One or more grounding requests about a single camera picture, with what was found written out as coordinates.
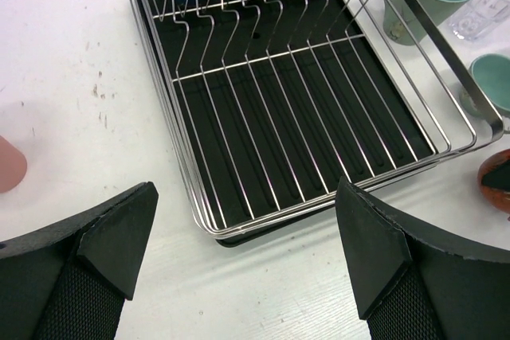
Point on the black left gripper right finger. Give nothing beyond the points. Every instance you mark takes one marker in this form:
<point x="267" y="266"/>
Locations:
<point x="414" y="280"/>

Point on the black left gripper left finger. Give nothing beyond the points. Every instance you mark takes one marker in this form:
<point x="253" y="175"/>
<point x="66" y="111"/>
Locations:
<point x="70" y="279"/>

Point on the small mint green cup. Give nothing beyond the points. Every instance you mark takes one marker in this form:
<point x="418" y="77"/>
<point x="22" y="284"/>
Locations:
<point x="491" y="73"/>

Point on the black drip tray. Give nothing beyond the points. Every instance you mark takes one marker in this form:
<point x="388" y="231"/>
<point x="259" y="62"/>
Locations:
<point x="270" y="103"/>

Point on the clear glass tumbler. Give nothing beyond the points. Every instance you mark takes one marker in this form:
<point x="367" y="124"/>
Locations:
<point x="478" y="18"/>

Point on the chrome wire dish rack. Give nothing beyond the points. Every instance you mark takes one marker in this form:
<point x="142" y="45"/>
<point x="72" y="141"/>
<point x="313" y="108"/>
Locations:
<point x="455" y="113"/>

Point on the pink plastic tumbler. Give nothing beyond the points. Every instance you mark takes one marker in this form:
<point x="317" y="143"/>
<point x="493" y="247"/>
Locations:
<point x="13" y="166"/>

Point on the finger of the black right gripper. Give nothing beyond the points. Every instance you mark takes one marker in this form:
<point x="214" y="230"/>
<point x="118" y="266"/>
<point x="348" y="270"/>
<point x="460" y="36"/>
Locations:
<point x="495" y="176"/>

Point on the red orange glazed cup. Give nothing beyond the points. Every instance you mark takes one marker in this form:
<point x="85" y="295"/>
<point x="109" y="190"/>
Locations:
<point x="498" y="200"/>

